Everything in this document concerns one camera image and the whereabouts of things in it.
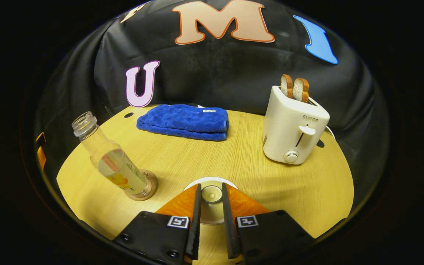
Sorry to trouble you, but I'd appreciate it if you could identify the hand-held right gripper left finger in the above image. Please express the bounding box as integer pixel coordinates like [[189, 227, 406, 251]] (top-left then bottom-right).
[[113, 184, 202, 265]]

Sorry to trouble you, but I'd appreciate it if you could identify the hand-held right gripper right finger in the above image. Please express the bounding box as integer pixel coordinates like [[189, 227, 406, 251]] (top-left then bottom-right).
[[222, 183, 314, 265]]

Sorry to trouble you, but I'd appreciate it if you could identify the round cork coaster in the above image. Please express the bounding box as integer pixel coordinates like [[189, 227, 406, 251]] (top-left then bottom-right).
[[125, 169, 159, 202]]

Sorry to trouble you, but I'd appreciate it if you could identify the clear plastic water bottle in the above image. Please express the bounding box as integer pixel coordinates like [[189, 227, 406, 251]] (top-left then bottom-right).
[[71, 111, 153, 198]]

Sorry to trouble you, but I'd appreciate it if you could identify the blue folded towel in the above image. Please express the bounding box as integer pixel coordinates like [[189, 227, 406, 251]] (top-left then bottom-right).
[[136, 104, 230, 142]]

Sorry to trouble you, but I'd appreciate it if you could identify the cream white toaster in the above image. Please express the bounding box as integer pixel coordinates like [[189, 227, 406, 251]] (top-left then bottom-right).
[[262, 85, 331, 165]]

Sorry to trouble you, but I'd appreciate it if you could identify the black backdrop cloth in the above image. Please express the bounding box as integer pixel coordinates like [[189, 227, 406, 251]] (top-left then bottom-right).
[[32, 0, 390, 192]]

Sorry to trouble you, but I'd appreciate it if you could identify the toasted bread slice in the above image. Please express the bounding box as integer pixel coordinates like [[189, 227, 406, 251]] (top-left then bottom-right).
[[280, 74, 294, 99], [293, 77, 310, 103]]

